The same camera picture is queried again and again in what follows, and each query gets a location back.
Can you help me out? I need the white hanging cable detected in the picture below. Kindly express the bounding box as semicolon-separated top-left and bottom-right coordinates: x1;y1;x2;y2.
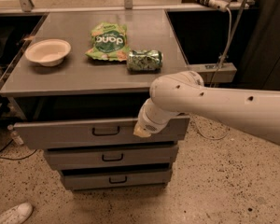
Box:
189;7;234;141

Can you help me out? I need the black floor cable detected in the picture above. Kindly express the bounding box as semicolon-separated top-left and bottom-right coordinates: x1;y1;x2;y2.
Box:
0;126;38;161

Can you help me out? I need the white paper bowl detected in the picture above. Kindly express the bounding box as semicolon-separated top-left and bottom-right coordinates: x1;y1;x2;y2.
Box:
25;39;71;67

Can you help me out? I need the grey side bracket shelf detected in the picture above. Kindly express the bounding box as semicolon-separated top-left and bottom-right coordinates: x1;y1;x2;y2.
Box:
189;63;237;84

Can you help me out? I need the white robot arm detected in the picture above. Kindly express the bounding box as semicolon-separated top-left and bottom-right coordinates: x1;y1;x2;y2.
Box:
133;71;280;145

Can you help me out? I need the green chip bag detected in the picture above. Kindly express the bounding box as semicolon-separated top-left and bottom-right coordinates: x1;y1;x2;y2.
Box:
85;22;130;62

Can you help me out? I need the grey middle drawer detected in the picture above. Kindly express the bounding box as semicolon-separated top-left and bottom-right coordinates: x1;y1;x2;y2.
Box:
44;142;178;170

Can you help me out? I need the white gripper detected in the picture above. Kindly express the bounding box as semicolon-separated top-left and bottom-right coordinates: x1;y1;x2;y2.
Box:
133;101;170;138

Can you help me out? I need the grey drawer cabinet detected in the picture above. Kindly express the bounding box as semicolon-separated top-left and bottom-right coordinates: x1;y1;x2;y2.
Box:
0;8;196;191

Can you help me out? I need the white clamp device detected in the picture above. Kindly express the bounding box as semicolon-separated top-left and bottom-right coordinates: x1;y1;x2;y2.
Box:
208;0;229;12

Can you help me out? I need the clear plastic bottle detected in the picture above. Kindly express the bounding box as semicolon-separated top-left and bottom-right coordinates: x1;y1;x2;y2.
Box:
7;124;24;146

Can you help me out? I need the green soda can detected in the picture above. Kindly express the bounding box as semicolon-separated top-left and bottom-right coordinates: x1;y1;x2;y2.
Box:
127;49;163;71

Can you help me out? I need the grey top drawer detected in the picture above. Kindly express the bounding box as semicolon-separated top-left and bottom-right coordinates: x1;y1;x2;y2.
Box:
14;116;189;149

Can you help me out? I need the white sneaker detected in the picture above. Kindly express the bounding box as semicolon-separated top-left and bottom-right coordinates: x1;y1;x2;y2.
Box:
0;203;33;224

